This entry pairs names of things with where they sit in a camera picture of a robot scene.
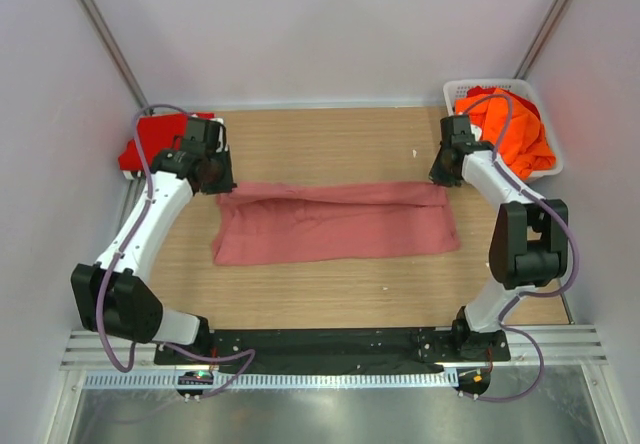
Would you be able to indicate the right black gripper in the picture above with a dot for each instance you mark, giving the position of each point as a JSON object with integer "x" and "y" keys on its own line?
{"x": 440, "y": 173}

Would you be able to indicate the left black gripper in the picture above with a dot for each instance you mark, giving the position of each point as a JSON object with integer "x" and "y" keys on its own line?
{"x": 223, "y": 176}

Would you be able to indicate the pink t shirt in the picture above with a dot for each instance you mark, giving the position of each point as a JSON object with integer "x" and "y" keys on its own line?
{"x": 269, "y": 223}

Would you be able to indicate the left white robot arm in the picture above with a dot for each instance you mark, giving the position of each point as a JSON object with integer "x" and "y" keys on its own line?
{"x": 112, "y": 295}

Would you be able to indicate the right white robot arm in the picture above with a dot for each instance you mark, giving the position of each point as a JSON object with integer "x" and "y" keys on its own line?
{"x": 529, "y": 246}

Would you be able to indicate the folded red t shirt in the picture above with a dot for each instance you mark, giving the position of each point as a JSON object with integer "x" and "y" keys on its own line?
{"x": 155, "y": 134}

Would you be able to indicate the white plastic basket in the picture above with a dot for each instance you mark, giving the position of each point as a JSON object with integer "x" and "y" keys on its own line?
{"x": 508, "y": 113}

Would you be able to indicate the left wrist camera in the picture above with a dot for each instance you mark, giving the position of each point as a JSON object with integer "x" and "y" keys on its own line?
{"x": 205, "y": 131}

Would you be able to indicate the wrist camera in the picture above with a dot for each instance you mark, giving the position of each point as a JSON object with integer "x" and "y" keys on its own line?
{"x": 456, "y": 129}
{"x": 205, "y": 131}

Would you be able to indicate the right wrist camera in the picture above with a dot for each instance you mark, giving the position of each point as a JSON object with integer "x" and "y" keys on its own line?
{"x": 456, "y": 129}

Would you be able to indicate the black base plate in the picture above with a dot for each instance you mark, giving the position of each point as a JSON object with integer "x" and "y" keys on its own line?
{"x": 364, "y": 351}

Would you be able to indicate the white slotted cable duct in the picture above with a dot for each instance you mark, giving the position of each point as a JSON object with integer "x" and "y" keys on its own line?
{"x": 198, "y": 380}

